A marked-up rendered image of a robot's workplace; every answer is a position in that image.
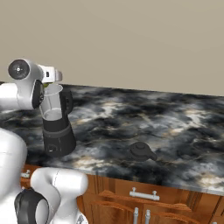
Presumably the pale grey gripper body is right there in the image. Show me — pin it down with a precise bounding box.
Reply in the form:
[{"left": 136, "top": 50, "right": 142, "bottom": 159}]
[{"left": 53, "top": 69, "right": 64, "bottom": 83}]

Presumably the black blender with clear jar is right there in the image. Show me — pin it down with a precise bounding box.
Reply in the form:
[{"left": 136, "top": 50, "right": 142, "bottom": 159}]
[{"left": 38, "top": 83, "right": 78, "bottom": 158}]

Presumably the black blender lid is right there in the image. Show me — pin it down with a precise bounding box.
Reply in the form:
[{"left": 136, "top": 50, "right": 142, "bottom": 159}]
[{"left": 128, "top": 141, "right": 158, "bottom": 163}]

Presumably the wooden drawer front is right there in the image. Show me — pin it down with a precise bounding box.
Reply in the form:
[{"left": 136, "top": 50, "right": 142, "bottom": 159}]
[
  {"left": 19, "top": 164, "right": 99, "bottom": 197},
  {"left": 96, "top": 175, "right": 205, "bottom": 212},
  {"left": 204, "top": 192, "right": 224, "bottom": 224}
]

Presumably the wooden cupboard door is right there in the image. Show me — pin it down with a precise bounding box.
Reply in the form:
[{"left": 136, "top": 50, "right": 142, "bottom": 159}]
[
  {"left": 143, "top": 207, "right": 202, "bottom": 224},
  {"left": 86, "top": 199, "right": 144, "bottom": 224}
]

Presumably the silver drawer handle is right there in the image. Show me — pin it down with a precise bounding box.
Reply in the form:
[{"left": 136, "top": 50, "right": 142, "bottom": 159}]
[
  {"left": 20, "top": 169, "right": 32, "bottom": 179},
  {"left": 129, "top": 186, "right": 161, "bottom": 202}
]

